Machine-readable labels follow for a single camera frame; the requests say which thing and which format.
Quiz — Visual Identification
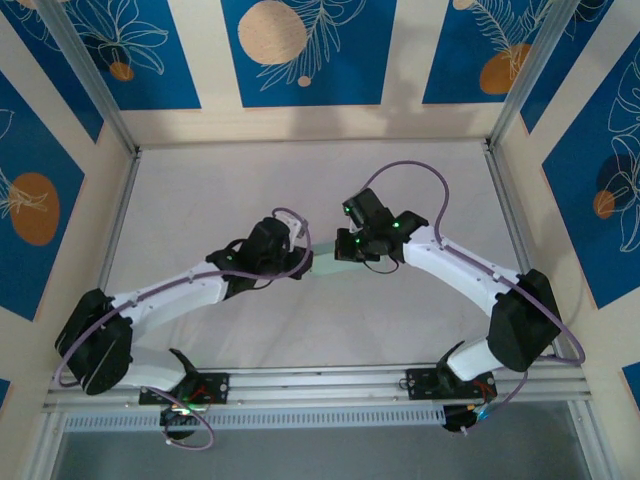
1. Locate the aluminium table side rail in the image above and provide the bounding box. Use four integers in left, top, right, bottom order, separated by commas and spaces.
72, 149, 144, 371
482, 142, 564, 361

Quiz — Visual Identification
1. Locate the aluminium frame post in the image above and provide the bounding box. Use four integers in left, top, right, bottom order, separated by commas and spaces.
487, 0, 586, 151
37, 0, 141, 156

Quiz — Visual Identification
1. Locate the white and teal paper box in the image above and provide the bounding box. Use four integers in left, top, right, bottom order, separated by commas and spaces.
309, 239, 369, 279

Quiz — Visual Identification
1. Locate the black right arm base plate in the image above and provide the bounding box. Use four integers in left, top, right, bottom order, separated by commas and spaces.
406, 367, 499, 401

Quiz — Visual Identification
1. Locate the aluminium frame cross rail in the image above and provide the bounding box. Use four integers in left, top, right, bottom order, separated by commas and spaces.
42, 362, 594, 414

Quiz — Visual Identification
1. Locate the aluminium frame leg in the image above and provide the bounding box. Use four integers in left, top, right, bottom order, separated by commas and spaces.
569, 399, 616, 480
27, 409, 66, 480

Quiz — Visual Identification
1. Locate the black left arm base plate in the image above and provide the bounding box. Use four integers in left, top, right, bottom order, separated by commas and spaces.
138, 372, 231, 406

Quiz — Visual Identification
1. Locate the blue floral wall panel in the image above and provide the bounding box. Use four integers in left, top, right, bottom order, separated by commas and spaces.
221, 0, 399, 108
542, 47, 640, 310
0, 72, 86, 322
422, 0, 551, 106
519, 0, 617, 135
0, 0, 105, 145
62, 0, 202, 112

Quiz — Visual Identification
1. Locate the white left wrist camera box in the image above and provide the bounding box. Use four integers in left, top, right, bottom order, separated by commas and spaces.
277, 212, 309, 250

